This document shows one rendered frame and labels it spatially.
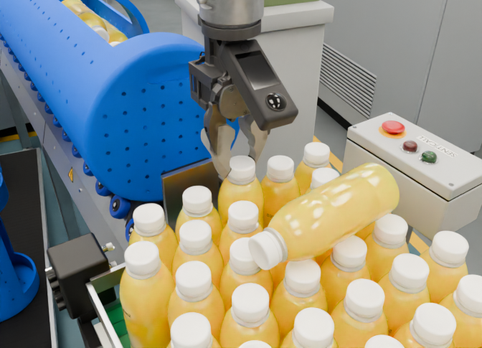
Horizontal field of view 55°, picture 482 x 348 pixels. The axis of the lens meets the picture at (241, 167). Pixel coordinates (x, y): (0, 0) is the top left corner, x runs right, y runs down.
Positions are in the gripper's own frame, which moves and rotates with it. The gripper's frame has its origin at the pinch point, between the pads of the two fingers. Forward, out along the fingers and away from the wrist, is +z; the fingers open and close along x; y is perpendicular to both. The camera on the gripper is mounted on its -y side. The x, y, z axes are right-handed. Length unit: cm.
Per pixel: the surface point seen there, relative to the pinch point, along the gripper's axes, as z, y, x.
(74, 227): 95, 114, 9
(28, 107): 25, 86, 16
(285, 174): 2.5, -2.0, -6.4
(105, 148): 1.2, 16.9, 13.7
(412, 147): 0.0, -9.5, -24.1
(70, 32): -10.0, 38.0, 10.6
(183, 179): 7.3, 10.7, 4.0
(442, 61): 45, 74, -157
